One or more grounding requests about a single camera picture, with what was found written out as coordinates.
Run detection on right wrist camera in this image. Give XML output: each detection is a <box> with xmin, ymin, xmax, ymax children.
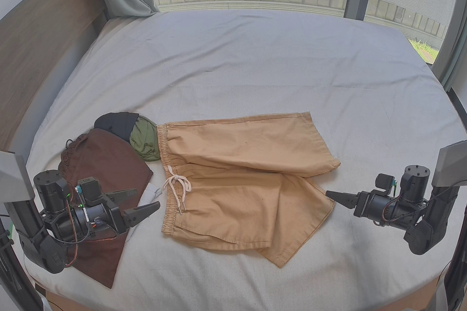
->
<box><xmin>375</xmin><ymin>173</ymin><xmax>396</xmax><ymax>193</ymax></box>

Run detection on black garment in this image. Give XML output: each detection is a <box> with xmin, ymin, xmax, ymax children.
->
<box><xmin>94</xmin><ymin>112</ymin><xmax>141</xmax><ymax>142</ymax></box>

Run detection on green garment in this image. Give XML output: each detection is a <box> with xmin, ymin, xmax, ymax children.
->
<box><xmin>129</xmin><ymin>115</ymin><xmax>161</xmax><ymax>162</ymax></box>

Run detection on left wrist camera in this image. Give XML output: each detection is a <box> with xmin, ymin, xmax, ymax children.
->
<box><xmin>75</xmin><ymin>176</ymin><xmax>110</xmax><ymax>208</ymax></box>

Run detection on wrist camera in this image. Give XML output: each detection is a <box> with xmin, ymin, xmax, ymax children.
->
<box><xmin>375</xmin><ymin>173</ymin><xmax>396</xmax><ymax>193</ymax></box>
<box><xmin>75</xmin><ymin>176</ymin><xmax>110</xmax><ymax>208</ymax></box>

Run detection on bed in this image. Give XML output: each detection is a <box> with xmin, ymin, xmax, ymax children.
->
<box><xmin>0</xmin><ymin>0</ymin><xmax>467</xmax><ymax>311</ymax></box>

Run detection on white garment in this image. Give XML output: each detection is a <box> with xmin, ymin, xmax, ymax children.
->
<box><xmin>126</xmin><ymin>183</ymin><xmax>163</xmax><ymax>242</ymax></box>

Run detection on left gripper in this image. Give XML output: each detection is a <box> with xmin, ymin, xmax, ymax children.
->
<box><xmin>71</xmin><ymin>188</ymin><xmax>161</xmax><ymax>241</ymax></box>

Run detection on tan shorts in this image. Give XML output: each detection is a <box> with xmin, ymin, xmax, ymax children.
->
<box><xmin>156</xmin><ymin>112</ymin><xmax>341</xmax><ymax>269</ymax></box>

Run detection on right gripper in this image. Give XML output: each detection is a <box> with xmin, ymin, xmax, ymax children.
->
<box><xmin>352</xmin><ymin>189</ymin><xmax>389</xmax><ymax>226</ymax></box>

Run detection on brown garment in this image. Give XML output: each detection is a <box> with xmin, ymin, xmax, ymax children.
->
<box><xmin>60</xmin><ymin>129</ymin><xmax>154</xmax><ymax>289</ymax></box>

